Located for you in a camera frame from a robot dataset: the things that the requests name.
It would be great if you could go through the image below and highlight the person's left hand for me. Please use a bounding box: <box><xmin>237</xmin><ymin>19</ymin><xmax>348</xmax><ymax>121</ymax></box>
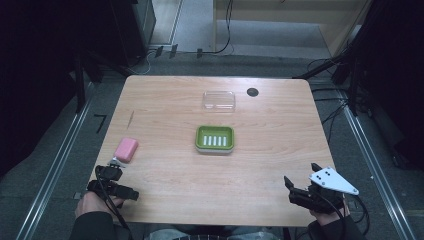
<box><xmin>74</xmin><ymin>190</ymin><xmax>125</xmax><ymax>220</ymax></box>

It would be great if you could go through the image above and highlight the aluminium floor rail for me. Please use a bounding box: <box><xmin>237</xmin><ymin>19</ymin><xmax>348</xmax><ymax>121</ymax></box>
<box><xmin>339</xmin><ymin>99</ymin><xmax>418</xmax><ymax>240</ymax></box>
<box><xmin>15</xmin><ymin>83</ymin><xmax>95</xmax><ymax>240</ymax></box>

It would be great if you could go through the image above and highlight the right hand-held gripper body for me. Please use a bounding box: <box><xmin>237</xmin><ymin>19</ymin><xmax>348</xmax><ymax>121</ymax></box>
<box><xmin>288</xmin><ymin>167</ymin><xmax>360</xmax><ymax>215</ymax></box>

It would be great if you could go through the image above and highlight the hanging black cable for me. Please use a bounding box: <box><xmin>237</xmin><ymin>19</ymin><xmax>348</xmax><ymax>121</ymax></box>
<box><xmin>201</xmin><ymin>0</ymin><xmax>235</xmax><ymax>56</ymax></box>

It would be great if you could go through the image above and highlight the dark cabinet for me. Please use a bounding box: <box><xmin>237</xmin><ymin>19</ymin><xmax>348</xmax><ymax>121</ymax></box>
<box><xmin>109</xmin><ymin>0</ymin><xmax>157</xmax><ymax>66</ymax></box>

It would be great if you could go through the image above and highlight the bundle of black floor cables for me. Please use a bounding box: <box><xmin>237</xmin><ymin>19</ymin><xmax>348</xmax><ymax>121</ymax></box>
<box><xmin>306</xmin><ymin>58</ymin><xmax>371</xmax><ymax>144</ymax></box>

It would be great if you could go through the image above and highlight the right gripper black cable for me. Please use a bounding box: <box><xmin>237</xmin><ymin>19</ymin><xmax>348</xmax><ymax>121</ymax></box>
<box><xmin>346</xmin><ymin>194</ymin><xmax>371</xmax><ymax>236</ymax></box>

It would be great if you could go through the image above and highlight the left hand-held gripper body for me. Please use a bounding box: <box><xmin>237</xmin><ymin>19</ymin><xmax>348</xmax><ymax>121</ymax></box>
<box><xmin>87</xmin><ymin>157</ymin><xmax>140</xmax><ymax>202</ymax></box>

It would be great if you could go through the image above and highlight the pink soap bar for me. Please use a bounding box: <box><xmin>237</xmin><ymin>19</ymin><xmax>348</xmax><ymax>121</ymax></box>
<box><xmin>113</xmin><ymin>137</ymin><xmax>140</xmax><ymax>164</ymax></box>

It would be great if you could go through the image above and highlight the black metal stand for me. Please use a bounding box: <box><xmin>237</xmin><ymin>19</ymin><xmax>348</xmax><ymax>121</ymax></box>
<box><xmin>68</xmin><ymin>49</ymin><xmax>133</xmax><ymax>114</ymax></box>
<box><xmin>292</xmin><ymin>36</ymin><xmax>369</xmax><ymax>117</ymax></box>

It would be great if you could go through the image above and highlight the white floor cable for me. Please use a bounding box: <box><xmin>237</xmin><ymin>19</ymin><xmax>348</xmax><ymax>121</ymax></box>
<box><xmin>128</xmin><ymin>49</ymin><xmax>158</xmax><ymax>76</ymax></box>

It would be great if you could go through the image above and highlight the person's right hand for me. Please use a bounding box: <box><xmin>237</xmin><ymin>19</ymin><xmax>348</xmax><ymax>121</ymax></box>
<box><xmin>309</xmin><ymin>205</ymin><xmax>351</xmax><ymax>228</ymax></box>

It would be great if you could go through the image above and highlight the clear plastic lid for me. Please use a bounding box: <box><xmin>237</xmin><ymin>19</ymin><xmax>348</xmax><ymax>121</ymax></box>
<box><xmin>201</xmin><ymin>90</ymin><xmax>237</xmax><ymax>113</ymax></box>

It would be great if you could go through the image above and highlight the green soap dish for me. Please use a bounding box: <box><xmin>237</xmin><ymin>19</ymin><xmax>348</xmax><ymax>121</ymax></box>
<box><xmin>194</xmin><ymin>125</ymin><xmax>236</xmax><ymax>155</ymax></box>

